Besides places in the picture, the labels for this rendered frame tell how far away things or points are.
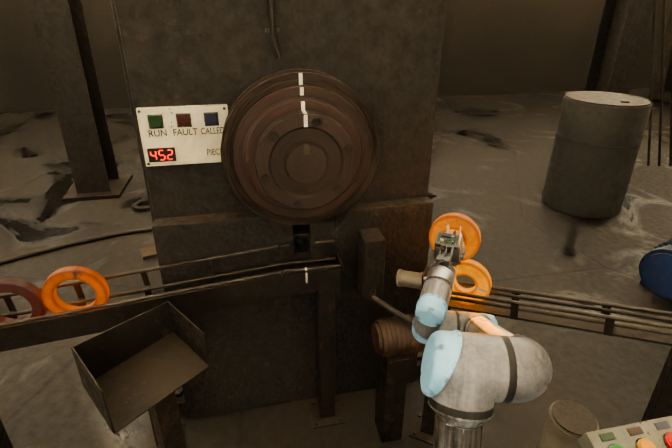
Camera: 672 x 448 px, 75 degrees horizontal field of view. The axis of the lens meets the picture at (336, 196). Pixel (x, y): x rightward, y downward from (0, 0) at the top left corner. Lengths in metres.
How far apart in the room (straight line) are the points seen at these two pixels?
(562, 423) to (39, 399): 1.98
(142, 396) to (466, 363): 0.85
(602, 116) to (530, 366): 2.92
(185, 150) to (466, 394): 1.03
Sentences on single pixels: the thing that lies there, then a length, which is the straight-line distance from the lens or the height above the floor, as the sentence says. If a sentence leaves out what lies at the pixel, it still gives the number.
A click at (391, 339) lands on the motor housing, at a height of 0.50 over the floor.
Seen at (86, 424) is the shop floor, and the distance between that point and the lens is 2.17.
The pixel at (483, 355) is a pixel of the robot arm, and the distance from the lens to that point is 0.85.
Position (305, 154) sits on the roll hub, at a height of 1.15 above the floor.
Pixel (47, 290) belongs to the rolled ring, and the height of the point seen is 0.72.
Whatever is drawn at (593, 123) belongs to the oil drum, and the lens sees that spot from 3.66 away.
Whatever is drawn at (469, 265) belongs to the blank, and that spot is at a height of 0.78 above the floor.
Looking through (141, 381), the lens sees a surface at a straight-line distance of 1.37.
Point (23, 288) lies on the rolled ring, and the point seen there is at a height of 0.74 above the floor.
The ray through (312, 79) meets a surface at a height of 1.33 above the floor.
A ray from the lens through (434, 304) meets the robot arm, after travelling 1.14.
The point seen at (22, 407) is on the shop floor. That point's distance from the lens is 2.37.
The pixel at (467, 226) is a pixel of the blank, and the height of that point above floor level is 0.91.
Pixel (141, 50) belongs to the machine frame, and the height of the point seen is 1.40.
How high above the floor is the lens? 1.52
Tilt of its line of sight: 24 degrees down
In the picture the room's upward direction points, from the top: straight up
